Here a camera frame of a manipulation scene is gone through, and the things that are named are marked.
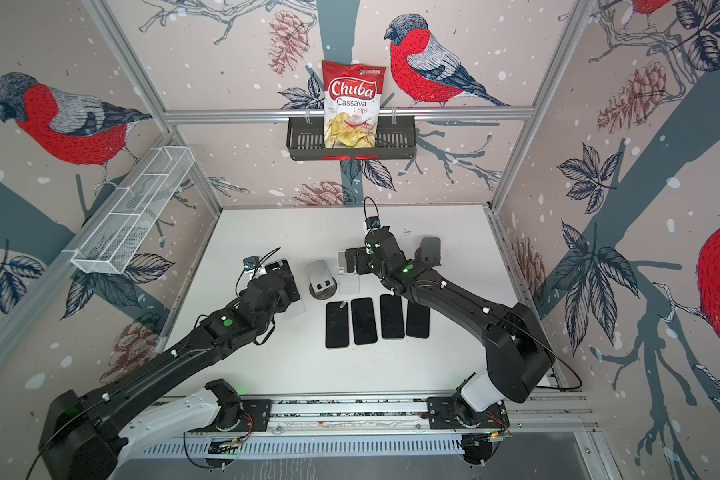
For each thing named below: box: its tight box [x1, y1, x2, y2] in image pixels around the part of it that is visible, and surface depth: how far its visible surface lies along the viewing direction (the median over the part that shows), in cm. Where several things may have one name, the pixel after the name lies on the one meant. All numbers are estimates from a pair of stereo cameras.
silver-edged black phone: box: [351, 297, 378, 345], surface depth 92 cm
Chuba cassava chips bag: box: [322, 60, 386, 149], surface depth 86 cm
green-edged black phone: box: [380, 294, 405, 339], surface depth 92 cm
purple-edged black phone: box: [325, 300, 349, 348], surface depth 90 cm
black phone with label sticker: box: [406, 300, 430, 339], surface depth 91 cm
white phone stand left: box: [338, 251, 360, 295], surface depth 99 cm
